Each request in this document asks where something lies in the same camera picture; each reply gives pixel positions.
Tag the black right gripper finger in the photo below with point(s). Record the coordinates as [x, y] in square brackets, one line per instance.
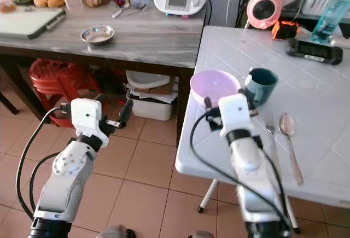
[208, 104]

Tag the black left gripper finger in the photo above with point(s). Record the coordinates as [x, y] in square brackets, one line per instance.
[126, 112]

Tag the large lilac plastic bowl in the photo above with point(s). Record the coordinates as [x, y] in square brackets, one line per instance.
[213, 83]

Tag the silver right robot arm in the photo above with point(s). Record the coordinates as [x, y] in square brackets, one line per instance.
[257, 183]

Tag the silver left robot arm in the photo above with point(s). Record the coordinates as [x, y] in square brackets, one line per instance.
[65, 183]

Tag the white plastic storage bin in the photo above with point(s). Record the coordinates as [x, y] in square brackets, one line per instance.
[150, 105]

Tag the teal ceramic mug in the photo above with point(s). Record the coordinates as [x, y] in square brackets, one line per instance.
[261, 85]

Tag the metal fork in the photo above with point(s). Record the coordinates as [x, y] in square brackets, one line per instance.
[270, 131]

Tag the metal spoon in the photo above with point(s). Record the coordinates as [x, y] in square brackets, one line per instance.
[286, 124]

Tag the red plastic stool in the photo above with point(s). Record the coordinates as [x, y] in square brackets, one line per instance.
[54, 79]

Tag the grey wooden table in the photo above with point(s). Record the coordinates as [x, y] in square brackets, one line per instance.
[153, 35]

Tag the small steel bowl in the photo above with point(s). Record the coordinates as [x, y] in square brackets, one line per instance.
[97, 34]

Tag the orange and black device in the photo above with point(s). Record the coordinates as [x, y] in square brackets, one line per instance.
[285, 30]

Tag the grey left robot foot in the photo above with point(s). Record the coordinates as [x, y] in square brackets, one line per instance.
[114, 231]

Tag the grey robot foot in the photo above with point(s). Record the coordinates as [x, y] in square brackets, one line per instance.
[202, 234]
[114, 231]

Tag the pink round appliance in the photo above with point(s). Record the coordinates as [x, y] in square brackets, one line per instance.
[264, 9]

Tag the grey right robot foot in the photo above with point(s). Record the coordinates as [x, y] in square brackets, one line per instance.
[202, 234]

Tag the black handheld controller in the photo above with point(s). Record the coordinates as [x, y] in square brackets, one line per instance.
[314, 51]

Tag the pale green cutting board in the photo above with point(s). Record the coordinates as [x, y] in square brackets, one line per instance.
[30, 22]

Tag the teal clear water bottle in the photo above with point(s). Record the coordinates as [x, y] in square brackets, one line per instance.
[331, 16]

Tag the small pink lidded container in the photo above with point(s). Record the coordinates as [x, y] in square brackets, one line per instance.
[6, 3]

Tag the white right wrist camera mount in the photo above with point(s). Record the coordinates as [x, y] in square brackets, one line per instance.
[234, 113]

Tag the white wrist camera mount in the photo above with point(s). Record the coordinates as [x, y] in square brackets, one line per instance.
[234, 113]
[86, 117]

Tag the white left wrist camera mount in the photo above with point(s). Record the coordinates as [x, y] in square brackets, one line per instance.
[86, 117]

